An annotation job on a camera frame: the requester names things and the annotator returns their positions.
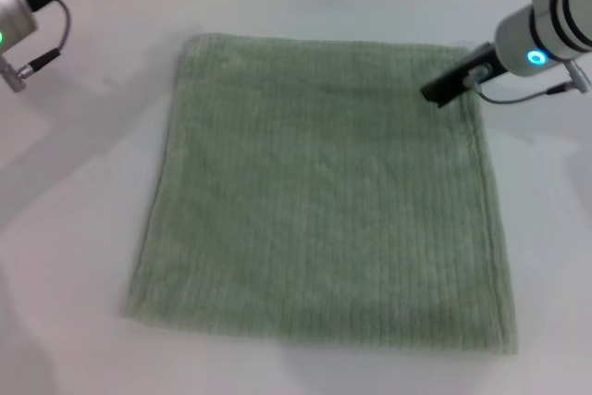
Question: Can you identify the green ribbed towel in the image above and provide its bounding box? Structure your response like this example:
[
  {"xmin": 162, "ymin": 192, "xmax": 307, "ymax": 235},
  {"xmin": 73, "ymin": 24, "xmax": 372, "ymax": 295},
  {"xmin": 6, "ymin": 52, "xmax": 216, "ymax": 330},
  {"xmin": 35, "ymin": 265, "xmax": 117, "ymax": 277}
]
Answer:
[{"xmin": 120, "ymin": 32, "xmax": 520, "ymax": 357}]

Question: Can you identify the right arm cable with plug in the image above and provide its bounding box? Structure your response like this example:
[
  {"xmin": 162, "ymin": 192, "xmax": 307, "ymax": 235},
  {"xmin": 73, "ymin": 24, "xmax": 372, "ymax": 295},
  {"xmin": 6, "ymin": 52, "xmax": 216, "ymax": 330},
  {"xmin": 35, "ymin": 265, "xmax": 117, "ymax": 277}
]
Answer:
[{"xmin": 465, "ymin": 59, "xmax": 592, "ymax": 105}]

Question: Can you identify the arm cable with plug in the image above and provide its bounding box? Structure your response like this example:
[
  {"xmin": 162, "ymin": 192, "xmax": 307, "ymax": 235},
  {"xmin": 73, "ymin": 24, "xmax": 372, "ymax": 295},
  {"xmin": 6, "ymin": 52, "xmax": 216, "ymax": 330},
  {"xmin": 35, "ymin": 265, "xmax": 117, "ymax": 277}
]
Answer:
[
  {"xmin": 0, "ymin": 0, "xmax": 74, "ymax": 93},
  {"xmin": 465, "ymin": 59, "xmax": 592, "ymax": 105}
]

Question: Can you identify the left arm cable with plug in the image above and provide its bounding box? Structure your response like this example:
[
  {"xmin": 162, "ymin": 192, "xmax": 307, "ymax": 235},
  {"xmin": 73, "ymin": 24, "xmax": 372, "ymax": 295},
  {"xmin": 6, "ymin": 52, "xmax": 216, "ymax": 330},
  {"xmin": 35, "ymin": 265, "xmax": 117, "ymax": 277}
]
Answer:
[{"xmin": 0, "ymin": 0, "xmax": 74, "ymax": 93}]

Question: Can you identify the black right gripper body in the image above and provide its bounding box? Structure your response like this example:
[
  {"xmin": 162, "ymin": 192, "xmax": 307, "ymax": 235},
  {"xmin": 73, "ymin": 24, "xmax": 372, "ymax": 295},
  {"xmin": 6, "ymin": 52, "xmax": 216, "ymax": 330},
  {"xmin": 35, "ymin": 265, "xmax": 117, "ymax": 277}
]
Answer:
[{"xmin": 437, "ymin": 42, "xmax": 511, "ymax": 99}]

